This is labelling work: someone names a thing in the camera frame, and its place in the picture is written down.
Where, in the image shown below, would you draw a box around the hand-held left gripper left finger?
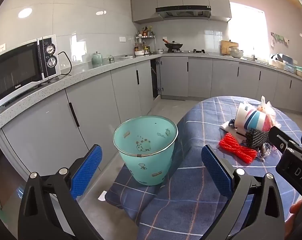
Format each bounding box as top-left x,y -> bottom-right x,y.
18,144 -> 109,240

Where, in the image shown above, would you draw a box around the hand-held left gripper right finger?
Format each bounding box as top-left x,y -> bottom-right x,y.
196,144 -> 287,240

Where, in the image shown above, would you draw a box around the foil wrapper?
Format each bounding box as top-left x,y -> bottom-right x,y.
257,144 -> 277,162

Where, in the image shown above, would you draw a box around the black rope ball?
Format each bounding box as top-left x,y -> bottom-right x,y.
245,129 -> 270,148

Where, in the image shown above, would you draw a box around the red ridged wrapper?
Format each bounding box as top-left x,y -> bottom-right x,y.
218,132 -> 258,163

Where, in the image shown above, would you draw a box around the clear plastic bag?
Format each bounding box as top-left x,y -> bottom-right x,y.
257,95 -> 282,128

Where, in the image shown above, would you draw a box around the striped paper cup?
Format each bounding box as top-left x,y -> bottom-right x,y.
235,102 -> 273,132

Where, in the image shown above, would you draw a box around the white paper towel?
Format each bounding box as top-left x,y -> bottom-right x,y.
219,120 -> 247,140

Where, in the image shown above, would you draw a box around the teal printed waste bin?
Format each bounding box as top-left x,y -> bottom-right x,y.
113,115 -> 179,186

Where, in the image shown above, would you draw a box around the person's right hand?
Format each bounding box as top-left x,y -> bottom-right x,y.
286,199 -> 302,233

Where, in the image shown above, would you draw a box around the blue plaid tablecloth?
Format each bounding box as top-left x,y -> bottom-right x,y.
108,95 -> 302,240

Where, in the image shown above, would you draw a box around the grey base cabinets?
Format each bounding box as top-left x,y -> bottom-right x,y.
0,52 -> 302,180

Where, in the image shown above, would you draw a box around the white plastic container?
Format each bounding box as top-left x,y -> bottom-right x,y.
268,59 -> 285,69

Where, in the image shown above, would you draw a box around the wooden cutting board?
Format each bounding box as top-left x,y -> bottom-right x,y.
220,40 -> 239,55

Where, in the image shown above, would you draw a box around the green ceramic jar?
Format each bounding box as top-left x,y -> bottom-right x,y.
92,51 -> 103,68

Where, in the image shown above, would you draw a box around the kitchen window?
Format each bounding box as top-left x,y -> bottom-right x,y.
230,2 -> 272,58

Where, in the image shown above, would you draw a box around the silver microwave oven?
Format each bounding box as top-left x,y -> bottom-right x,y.
0,34 -> 61,111

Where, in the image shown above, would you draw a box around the gas stove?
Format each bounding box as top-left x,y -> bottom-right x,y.
167,48 -> 209,54

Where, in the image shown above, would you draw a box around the black wok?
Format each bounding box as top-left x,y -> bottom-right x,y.
162,38 -> 184,50

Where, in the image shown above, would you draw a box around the metal spice rack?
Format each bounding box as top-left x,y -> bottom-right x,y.
134,26 -> 158,55

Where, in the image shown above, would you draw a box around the black range hood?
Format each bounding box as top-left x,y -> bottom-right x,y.
155,5 -> 212,20

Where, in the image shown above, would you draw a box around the wall hook rack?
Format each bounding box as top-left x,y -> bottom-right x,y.
271,32 -> 290,47

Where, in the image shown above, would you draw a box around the black power cable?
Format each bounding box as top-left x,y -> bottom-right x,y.
56,51 -> 73,76

